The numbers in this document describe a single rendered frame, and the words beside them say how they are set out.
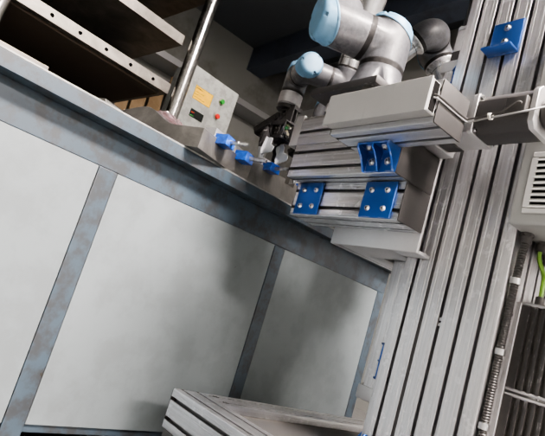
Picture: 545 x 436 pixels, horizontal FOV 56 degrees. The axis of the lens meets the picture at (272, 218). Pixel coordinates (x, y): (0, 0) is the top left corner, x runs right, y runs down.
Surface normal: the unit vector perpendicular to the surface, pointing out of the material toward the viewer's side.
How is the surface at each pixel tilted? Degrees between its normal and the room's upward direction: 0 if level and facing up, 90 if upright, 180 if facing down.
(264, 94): 90
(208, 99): 90
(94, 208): 90
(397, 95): 90
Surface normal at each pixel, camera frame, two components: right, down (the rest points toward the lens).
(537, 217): -0.73, -0.34
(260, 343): 0.70, 0.08
